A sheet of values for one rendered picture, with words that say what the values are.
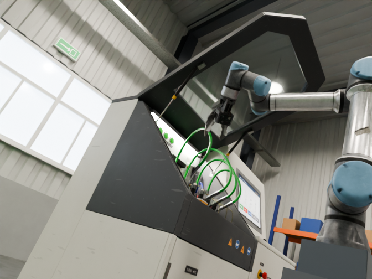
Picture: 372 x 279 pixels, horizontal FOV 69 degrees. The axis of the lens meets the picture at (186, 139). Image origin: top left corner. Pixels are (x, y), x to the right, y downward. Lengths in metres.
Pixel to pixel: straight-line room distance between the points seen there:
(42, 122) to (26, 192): 1.15
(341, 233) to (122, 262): 0.75
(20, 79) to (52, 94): 0.51
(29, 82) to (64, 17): 1.44
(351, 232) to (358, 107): 0.40
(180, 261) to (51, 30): 5.05
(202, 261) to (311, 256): 0.43
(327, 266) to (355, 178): 0.26
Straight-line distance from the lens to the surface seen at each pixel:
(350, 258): 0.94
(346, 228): 0.99
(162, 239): 1.03
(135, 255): 1.10
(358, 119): 1.02
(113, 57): 6.02
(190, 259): 1.12
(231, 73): 1.20
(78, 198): 1.54
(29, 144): 5.04
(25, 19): 5.61
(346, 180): 0.89
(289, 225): 7.21
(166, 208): 1.06
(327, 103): 1.23
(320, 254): 0.96
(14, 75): 5.23
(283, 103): 1.23
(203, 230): 1.15
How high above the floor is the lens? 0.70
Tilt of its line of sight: 24 degrees up
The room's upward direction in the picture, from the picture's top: 20 degrees clockwise
